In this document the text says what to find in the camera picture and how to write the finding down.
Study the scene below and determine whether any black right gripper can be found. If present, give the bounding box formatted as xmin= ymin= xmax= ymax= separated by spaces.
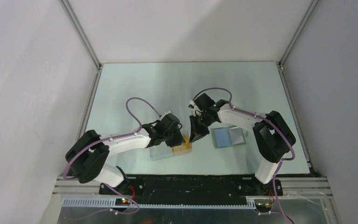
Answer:
xmin=189 ymin=112 xmax=214 ymax=144

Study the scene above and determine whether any orange VIP card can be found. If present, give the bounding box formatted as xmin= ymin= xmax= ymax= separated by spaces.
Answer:
xmin=172 ymin=135 xmax=192 ymax=156

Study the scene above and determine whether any clear plastic tray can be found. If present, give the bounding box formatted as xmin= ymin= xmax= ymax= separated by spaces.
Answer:
xmin=149 ymin=131 xmax=190 ymax=161

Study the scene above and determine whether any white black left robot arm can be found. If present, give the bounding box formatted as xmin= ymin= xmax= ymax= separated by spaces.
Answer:
xmin=63 ymin=112 xmax=185 ymax=194

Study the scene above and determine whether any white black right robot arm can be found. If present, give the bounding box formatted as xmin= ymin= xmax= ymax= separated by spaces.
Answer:
xmin=189 ymin=93 xmax=296 ymax=195

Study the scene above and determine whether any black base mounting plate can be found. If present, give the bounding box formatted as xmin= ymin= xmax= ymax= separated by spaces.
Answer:
xmin=116 ymin=175 xmax=283 ymax=206

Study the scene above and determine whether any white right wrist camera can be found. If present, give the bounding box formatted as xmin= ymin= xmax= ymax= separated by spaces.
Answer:
xmin=188 ymin=100 xmax=196 ymax=109

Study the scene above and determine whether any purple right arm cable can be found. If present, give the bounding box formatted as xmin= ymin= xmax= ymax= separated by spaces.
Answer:
xmin=192 ymin=87 xmax=296 ymax=224

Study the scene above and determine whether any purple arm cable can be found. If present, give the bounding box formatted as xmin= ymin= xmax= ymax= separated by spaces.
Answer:
xmin=62 ymin=97 xmax=162 ymax=180
xmin=192 ymin=87 xmax=296 ymax=224

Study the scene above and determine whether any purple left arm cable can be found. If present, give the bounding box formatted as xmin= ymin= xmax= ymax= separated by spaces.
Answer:
xmin=62 ymin=97 xmax=162 ymax=180

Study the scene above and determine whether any aluminium frame rail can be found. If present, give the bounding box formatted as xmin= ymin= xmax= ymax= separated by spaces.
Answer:
xmin=53 ymin=176 xmax=332 ymax=209

